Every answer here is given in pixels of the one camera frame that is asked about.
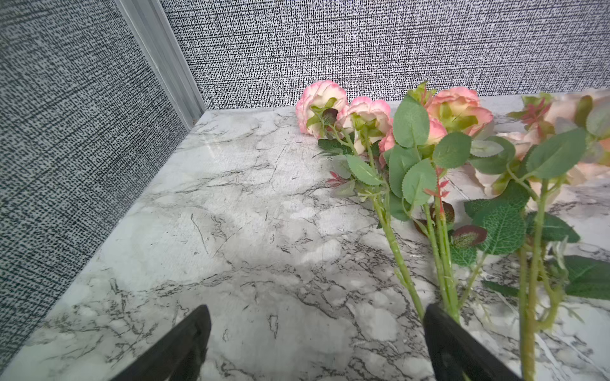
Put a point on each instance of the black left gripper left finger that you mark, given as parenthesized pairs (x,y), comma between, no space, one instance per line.
(179,355)

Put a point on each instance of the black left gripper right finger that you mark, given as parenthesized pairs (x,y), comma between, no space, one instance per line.
(455,354)

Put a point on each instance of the pink artificial rose stem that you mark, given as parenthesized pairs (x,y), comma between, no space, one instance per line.
(355,134)

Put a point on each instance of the aluminium frame post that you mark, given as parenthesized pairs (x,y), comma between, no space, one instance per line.
(151,29)

